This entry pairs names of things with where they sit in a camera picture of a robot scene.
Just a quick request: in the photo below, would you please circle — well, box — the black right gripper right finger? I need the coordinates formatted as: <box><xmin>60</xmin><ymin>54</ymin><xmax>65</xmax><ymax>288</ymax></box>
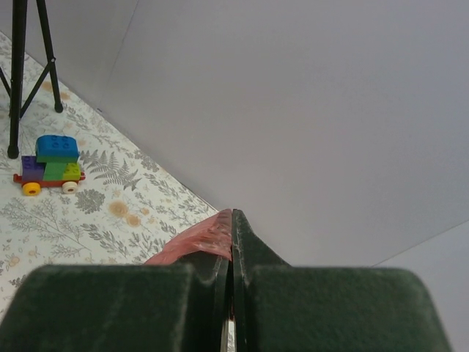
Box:
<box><xmin>232</xmin><ymin>210</ymin><xmax>451</xmax><ymax>351</ymax></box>

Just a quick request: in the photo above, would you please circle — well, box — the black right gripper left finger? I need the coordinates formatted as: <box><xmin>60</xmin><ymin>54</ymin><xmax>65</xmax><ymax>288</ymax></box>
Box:
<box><xmin>1</xmin><ymin>254</ymin><xmax>231</xmax><ymax>351</ymax></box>

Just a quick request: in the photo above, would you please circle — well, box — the red plastic trash bag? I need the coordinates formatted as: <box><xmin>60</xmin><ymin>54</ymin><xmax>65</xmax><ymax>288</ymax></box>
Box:
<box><xmin>144</xmin><ymin>209</ymin><xmax>232</xmax><ymax>265</ymax></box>

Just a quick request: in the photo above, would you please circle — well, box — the colourful toy brick car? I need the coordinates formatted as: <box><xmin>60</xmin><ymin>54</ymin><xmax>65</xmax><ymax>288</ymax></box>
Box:
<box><xmin>12</xmin><ymin>134</ymin><xmax>86</xmax><ymax>197</ymax></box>

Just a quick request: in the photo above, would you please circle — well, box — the black perforated music stand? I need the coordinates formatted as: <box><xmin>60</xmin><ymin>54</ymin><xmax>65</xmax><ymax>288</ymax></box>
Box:
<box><xmin>0</xmin><ymin>0</ymin><xmax>64</xmax><ymax>159</ymax></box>

